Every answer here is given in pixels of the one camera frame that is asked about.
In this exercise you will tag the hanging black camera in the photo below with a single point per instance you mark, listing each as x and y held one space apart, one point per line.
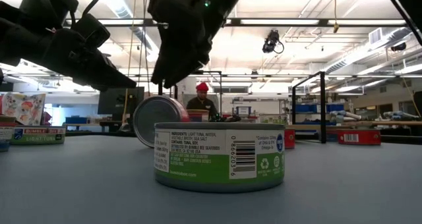
271 41

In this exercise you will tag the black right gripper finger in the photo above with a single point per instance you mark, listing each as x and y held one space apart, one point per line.
191 64
166 72

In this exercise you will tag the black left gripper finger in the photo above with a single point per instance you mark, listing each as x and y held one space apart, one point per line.
102 75
107 60

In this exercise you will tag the white sign box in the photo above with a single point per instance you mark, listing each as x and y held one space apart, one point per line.
244 110

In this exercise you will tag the blue storage bins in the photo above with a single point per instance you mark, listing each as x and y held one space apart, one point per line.
310 108

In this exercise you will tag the black monitor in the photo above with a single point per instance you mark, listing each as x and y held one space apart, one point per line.
115 100

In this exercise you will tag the black overhead beam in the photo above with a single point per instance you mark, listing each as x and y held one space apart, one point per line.
235 22

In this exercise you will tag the blue box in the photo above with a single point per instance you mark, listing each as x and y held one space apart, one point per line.
76 120

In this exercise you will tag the person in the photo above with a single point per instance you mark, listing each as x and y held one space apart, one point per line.
201 103

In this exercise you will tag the green label tuna can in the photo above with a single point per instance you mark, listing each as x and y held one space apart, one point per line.
198 164
272 119
39 138

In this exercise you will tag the wooden workbench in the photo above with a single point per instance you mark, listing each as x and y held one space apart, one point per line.
395 123

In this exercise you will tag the white ceiling vent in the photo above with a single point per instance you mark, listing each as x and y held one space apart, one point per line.
376 36

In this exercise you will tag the colourful printed box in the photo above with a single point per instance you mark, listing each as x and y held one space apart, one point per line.
26 107

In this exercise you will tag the black ceiling speaker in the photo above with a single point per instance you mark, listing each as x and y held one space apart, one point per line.
399 46

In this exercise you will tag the grey background robot arm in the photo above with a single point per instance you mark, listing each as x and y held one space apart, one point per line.
346 115
400 114

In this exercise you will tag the black aluminium table frame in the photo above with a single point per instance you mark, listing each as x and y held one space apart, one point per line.
99 133

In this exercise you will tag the blue table mat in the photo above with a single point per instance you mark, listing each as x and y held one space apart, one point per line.
99 184

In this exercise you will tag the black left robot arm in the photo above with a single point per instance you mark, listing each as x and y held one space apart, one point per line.
43 6

